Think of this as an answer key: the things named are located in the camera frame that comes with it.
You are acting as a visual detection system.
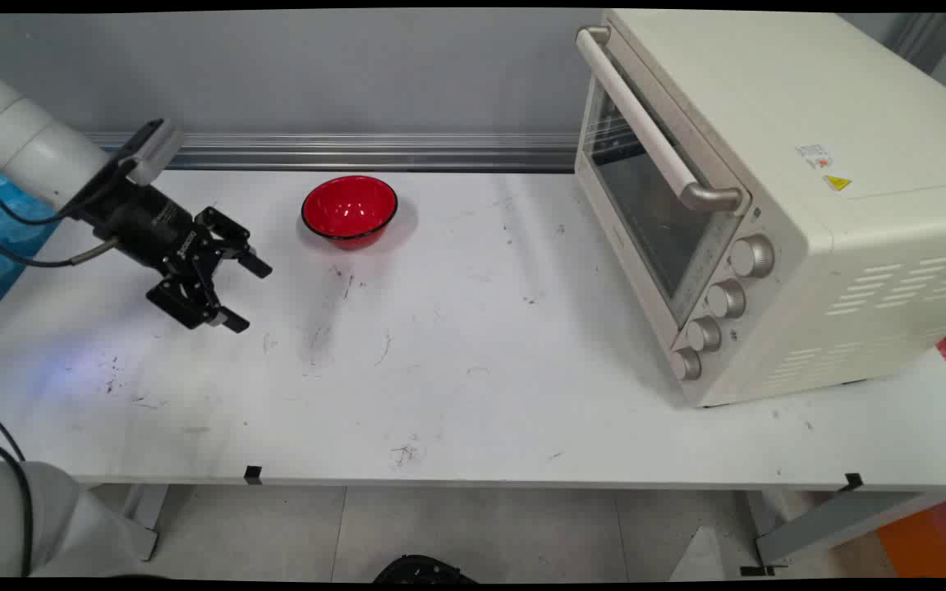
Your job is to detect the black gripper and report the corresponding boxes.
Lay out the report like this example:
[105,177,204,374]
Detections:
[69,167,273,334]

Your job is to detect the glass oven door with handle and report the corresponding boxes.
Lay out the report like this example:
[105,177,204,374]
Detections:
[574,25,757,331]

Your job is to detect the red bowl with black rim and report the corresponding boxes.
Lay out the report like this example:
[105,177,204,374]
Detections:
[301,175,399,250]

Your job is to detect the blue plastic bag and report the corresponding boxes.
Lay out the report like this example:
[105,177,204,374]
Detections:
[0,160,61,331]

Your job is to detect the black round object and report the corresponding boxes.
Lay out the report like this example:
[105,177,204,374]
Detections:
[373,555,480,584]

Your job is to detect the silver oven knob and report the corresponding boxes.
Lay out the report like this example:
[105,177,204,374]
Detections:
[685,316,723,354]
[728,234,776,280]
[705,278,747,320]
[669,347,703,382]

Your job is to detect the white triangular sheet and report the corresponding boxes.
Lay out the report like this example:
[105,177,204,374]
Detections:
[668,525,726,583]

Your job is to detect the cream toaster oven body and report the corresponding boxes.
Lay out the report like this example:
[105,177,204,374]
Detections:
[576,10,946,409]

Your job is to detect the grey table leg with foot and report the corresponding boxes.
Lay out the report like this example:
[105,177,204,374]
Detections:
[746,490,946,569]

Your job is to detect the orange box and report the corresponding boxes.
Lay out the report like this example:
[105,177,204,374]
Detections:
[875,492,946,578]

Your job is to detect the black cable with metal plug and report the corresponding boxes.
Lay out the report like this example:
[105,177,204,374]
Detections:
[0,209,122,268]

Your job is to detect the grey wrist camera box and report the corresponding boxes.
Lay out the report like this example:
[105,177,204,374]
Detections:
[122,118,186,186]

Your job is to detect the aluminium rail profile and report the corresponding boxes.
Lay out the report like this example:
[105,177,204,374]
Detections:
[85,131,582,174]

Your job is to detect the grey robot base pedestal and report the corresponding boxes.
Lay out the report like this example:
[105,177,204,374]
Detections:
[0,460,159,578]

